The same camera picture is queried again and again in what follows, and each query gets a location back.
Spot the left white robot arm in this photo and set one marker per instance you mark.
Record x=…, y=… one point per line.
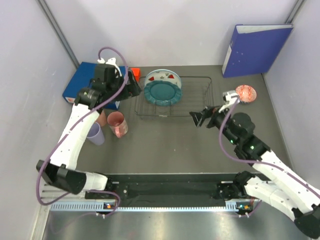
x=59, y=169

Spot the blue and orange patterned bowl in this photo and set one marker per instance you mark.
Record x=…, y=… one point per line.
x=246, y=93

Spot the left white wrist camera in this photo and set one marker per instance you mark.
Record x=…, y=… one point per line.
x=111, y=61

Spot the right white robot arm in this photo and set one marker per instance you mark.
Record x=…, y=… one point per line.
x=287, y=192

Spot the blue binder lying flat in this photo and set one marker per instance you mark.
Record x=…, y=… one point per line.
x=82, y=79

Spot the pink plastic cup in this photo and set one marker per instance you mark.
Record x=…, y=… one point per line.
x=102, y=119

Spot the black wire dish rack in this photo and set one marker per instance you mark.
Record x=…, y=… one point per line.
x=197, y=93

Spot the white plate with red fruit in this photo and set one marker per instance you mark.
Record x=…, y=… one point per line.
x=164, y=75

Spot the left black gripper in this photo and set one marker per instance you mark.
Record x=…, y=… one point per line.
x=131, y=89

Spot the teal scalloped plate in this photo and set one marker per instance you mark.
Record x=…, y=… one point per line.
x=162, y=93

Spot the white slotted cable duct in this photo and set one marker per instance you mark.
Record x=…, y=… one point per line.
x=102, y=206

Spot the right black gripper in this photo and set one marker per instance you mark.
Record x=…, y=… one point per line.
x=198, y=117

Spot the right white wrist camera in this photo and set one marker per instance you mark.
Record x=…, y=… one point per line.
x=230, y=98

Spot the small red cube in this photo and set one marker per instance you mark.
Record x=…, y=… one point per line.
x=137, y=73

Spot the purple binder standing upright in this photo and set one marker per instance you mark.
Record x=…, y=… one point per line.
x=253, y=48

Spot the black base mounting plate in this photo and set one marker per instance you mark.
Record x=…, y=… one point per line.
x=211, y=189

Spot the pink patterned mug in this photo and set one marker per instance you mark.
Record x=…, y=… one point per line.
x=117, y=123

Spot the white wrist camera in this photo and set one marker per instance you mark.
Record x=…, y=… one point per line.
x=111, y=61
x=230, y=98

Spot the lilac plastic cup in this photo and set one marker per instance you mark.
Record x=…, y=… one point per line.
x=95, y=135

